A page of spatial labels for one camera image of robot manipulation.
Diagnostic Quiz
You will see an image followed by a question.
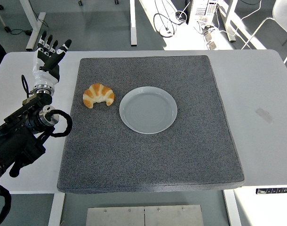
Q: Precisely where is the white and black hand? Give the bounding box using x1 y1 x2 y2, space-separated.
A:
32 30 72 87

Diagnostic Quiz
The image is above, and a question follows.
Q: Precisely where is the golden croissant bread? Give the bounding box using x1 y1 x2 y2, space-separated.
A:
82 83 115 109

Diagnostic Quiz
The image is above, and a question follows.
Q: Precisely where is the pale grey round plate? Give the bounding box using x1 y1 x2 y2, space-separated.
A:
119 86 178 135

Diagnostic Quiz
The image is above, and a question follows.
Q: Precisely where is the grey metal plate with screws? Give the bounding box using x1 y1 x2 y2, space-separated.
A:
85 204 205 226

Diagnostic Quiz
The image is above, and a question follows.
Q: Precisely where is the white T-shaped desk leg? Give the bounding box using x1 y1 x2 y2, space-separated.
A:
19 0 47 51

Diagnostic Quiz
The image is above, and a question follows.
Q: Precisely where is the white narrow desk leg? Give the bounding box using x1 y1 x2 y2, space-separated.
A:
129 0 137 47

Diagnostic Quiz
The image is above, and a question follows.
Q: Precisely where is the grey speckled square mat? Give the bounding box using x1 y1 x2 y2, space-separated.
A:
56 55 245 194

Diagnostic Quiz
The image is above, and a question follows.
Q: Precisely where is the white table leg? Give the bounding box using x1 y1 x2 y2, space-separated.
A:
223 189 242 226
47 193 65 226

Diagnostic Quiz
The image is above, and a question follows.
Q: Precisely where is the grey floor power strip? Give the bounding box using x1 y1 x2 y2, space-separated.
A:
203 32 220 50

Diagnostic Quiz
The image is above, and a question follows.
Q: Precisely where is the white computer tower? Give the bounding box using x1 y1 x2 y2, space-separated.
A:
187 0 220 26

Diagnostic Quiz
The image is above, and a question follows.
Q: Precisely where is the white slanted desk leg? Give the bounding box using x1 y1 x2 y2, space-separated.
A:
222 0 239 43

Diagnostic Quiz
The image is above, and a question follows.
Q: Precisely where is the white chair with metal legs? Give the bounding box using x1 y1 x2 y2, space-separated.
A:
241 0 287 64

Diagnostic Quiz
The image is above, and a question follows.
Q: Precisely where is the desk height control panel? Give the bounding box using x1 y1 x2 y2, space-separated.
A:
255 187 287 195

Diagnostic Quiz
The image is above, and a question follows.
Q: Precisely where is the thin black floor cable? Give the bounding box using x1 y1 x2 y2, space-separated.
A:
10 19 49 36

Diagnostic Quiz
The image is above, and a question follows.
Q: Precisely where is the black coiled floor cable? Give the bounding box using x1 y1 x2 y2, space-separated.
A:
153 10 189 38

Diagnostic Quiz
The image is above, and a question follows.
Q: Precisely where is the white floor cable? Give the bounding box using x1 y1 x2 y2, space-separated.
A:
227 0 263 36

